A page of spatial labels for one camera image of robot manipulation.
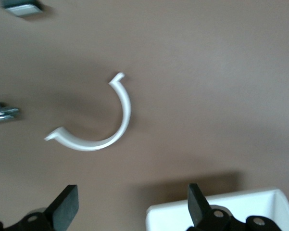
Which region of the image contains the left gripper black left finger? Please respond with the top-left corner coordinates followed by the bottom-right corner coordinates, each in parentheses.
top-left (0, 184), bottom-right (79, 231)

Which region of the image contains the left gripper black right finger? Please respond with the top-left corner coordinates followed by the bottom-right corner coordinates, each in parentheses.
top-left (186, 183), bottom-right (281, 231)

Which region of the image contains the white plastic drawer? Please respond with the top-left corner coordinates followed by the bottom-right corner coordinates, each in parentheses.
top-left (146, 186), bottom-right (289, 231)

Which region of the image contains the white plastic arc piece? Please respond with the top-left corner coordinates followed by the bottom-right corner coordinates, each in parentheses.
top-left (43, 72), bottom-right (132, 153)

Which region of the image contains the metal T-bolt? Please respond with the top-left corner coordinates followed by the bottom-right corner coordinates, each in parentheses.
top-left (0, 0), bottom-right (43, 17)

